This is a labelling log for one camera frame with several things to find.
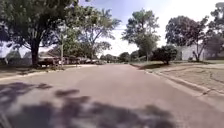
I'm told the low house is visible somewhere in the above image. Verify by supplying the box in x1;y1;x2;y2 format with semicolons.
0;49;62;67

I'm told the large dark-trunked tree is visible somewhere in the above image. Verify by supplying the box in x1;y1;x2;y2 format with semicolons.
0;0;83;68

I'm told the dark vehicle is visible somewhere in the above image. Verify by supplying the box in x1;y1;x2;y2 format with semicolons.
36;57;57;68

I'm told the white building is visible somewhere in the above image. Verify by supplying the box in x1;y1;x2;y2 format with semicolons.
175;44;210;62

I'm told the grass verge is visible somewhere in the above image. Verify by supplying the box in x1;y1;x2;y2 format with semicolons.
0;64;98;80
131;59;224;71

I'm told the row of distant trees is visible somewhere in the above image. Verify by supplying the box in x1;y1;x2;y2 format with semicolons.
99;50;141;64

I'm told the tall spreading tree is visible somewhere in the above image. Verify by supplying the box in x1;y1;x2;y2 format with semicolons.
71;8;123;62

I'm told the leafy tree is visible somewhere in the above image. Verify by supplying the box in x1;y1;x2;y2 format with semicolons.
206;1;224;58

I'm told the broad dark tree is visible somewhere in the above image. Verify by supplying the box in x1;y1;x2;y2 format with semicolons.
164;14;214;63

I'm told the grey asphalt road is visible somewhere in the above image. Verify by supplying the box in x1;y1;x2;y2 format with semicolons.
0;63;224;128

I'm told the dark round bush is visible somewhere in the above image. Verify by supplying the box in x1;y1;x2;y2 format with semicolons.
150;44;178;65

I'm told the pale concrete kerb strip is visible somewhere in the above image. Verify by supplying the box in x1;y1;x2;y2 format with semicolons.
129;63;224;113

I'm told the pale concrete driveway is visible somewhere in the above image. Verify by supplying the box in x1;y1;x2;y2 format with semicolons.
159;64;224;95

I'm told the pole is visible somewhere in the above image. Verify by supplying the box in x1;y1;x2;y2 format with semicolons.
60;31;65;69

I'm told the tall slim tree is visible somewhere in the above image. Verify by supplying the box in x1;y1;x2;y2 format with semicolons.
121;8;161;63

